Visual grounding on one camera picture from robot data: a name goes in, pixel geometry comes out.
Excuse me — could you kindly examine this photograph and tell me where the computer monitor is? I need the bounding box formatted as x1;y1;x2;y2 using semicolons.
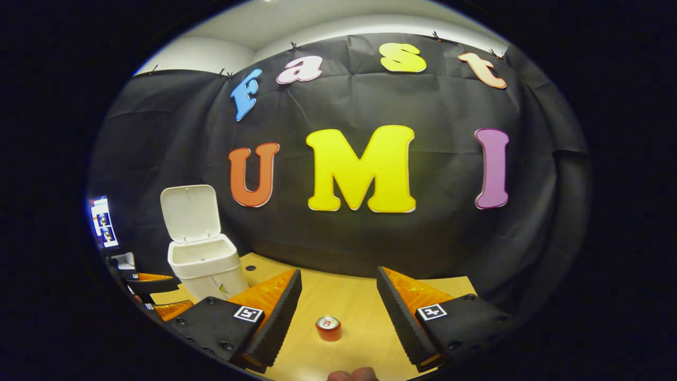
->
89;196;120;249

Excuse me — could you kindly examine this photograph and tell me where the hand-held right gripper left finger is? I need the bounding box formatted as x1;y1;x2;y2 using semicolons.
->
168;269;303;369

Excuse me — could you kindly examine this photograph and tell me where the red pop can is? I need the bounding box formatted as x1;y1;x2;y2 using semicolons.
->
316;316;342;342

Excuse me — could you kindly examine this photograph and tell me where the black backdrop cloth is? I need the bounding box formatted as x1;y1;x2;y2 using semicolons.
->
87;33;590;297

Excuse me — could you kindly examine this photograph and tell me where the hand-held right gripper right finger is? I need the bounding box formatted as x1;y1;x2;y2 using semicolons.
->
376;266;515;371

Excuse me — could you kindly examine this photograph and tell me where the white desktop garbage bin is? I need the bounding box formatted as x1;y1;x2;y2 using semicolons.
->
160;184;249;302

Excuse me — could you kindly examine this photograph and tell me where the wooden desktop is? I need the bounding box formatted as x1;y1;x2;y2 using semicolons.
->
151;252;477;381

